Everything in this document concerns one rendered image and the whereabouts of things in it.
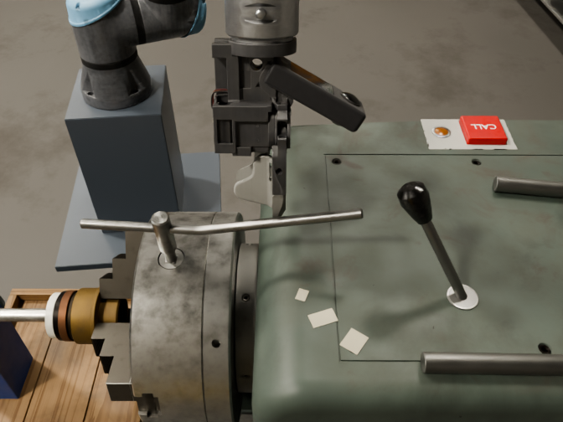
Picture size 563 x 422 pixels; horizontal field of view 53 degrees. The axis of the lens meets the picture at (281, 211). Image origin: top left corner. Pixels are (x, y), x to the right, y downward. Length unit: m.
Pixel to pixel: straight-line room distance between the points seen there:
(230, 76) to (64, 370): 0.68
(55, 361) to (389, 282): 0.66
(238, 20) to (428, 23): 3.56
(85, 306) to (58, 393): 0.26
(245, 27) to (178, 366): 0.41
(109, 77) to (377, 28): 2.91
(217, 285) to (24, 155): 2.44
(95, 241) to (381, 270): 0.92
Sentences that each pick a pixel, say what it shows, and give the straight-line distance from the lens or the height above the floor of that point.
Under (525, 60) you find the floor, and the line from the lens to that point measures 3.85.
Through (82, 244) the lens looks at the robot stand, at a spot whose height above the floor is 0.75.
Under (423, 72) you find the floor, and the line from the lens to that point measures 3.54.
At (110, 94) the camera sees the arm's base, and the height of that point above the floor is 1.14.
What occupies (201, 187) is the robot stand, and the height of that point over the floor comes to 0.75.
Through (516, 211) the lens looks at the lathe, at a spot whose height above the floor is 1.25.
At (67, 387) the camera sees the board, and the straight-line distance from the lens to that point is 1.09.
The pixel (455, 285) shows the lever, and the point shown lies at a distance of 0.68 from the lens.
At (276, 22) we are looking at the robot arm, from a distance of 0.57.
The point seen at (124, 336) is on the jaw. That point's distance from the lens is 0.84.
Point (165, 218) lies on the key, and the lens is 0.67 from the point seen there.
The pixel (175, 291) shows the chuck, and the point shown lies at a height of 1.22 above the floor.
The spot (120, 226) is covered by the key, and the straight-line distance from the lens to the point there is 0.70.
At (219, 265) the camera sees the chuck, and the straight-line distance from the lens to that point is 0.72.
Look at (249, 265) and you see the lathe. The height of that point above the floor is 1.19.
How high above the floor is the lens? 1.79
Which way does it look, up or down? 45 degrees down
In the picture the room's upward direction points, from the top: straight up
